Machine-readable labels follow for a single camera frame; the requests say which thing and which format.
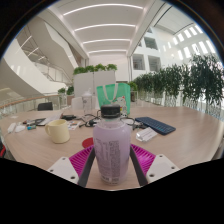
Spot ceiling light strips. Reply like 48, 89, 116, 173
62, 3, 144, 54

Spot white remote control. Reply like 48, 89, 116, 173
7, 122, 18, 134

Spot white plastic packet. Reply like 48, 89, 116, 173
135, 126, 159, 143

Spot black notebook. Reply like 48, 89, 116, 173
24, 117, 47, 126

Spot colourful sticker sheet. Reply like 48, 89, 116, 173
67, 120, 83, 131

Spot black office chair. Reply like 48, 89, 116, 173
37, 101, 54, 112

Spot purple drink bottle black cap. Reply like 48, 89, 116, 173
92, 104, 132, 186

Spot low shelf with plants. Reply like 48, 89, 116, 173
128, 80, 139, 103

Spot black pouch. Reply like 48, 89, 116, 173
60, 114, 77, 121

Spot black tangled cable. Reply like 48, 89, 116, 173
74, 113, 144, 131

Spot white cabinet with plants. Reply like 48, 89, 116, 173
72, 63, 118, 98

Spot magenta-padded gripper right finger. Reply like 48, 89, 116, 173
129, 143, 181, 188

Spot potted green plant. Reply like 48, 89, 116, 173
65, 85, 75, 106
57, 87, 67, 109

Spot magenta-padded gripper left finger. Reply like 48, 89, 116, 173
46, 145, 97, 188

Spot row of green potted plants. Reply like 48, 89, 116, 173
128, 53, 224, 118

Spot flat round red coaster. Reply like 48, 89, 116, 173
81, 136, 95, 150

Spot dark blue keyboard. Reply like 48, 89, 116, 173
134, 116, 177, 136

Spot cream yellow mug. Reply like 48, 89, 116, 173
44, 118, 71, 145

